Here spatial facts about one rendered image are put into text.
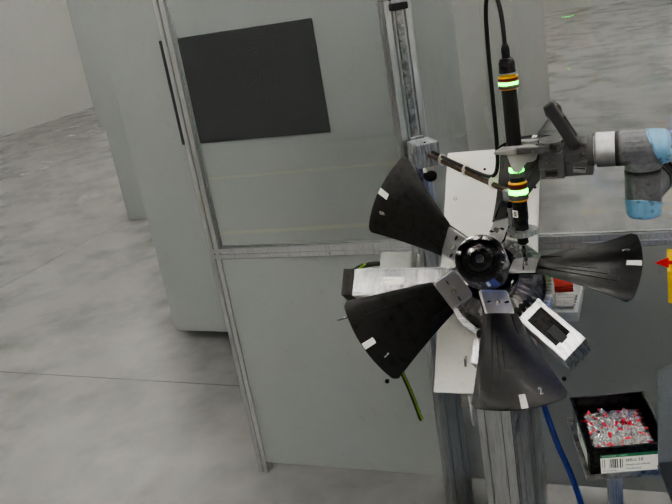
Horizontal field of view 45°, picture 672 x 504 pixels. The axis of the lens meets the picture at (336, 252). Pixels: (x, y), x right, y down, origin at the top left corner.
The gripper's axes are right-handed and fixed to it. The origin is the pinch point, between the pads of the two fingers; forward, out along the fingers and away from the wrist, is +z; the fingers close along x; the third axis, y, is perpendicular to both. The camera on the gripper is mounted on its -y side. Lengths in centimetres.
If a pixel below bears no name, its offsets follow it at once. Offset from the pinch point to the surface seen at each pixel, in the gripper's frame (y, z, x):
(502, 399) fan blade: 51, 0, -24
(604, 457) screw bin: 61, -21, -29
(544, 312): 41.3, -6.7, 0.4
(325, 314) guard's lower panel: 75, 83, 70
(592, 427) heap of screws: 62, -18, -16
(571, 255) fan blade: 27.6, -13.6, 2.6
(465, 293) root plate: 35.0, 11.2, -2.7
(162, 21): -36, 125, 71
